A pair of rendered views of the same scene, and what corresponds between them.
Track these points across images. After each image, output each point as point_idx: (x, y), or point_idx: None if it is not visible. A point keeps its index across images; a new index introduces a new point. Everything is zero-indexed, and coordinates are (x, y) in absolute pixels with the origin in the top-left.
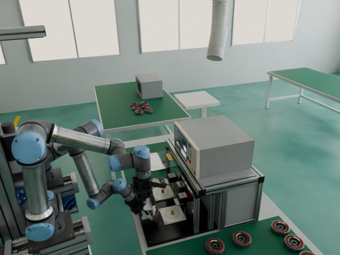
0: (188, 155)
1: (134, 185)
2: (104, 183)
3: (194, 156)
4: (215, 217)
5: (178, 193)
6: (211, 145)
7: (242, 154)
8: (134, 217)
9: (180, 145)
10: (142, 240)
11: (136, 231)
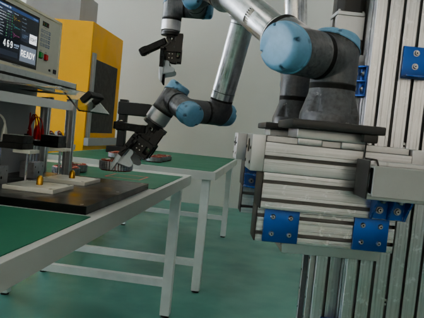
0: (41, 47)
1: (181, 47)
2: (194, 103)
3: (56, 38)
4: (24, 159)
5: (56, 135)
6: None
7: None
8: (135, 199)
9: (19, 42)
10: (148, 191)
11: (148, 195)
